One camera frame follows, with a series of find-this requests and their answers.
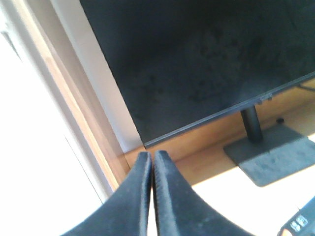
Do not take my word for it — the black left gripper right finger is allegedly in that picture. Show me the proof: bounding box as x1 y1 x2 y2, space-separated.
154 150 250 236

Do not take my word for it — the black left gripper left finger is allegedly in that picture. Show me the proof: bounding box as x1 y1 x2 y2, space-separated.
64 152 152 236

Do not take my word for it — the black stapler with orange button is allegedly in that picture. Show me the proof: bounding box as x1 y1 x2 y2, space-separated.
278 197 315 236

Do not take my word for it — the wooden desk side panel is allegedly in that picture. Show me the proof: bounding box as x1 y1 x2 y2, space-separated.
10 0 134 191

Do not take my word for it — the black computer monitor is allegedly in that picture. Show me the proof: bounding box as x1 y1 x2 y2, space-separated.
81 0 315 186

